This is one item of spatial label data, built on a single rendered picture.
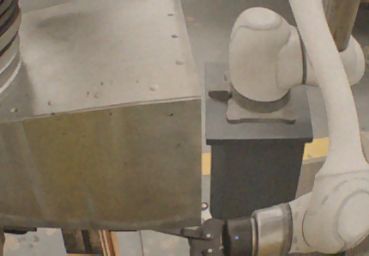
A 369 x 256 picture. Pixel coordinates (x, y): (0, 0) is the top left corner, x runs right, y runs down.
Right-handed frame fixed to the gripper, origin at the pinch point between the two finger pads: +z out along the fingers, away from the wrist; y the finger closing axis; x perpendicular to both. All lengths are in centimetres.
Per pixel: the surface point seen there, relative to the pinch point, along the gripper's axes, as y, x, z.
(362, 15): 136, -203, -146
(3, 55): 11, 51, 5
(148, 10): 15.6, 44.5, -7.7
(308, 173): 35, -143, -67
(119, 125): 4.3, 48.9, -5.0
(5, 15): 14, 54, 5
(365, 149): 16, -25, -53
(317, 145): 47, -151, -74
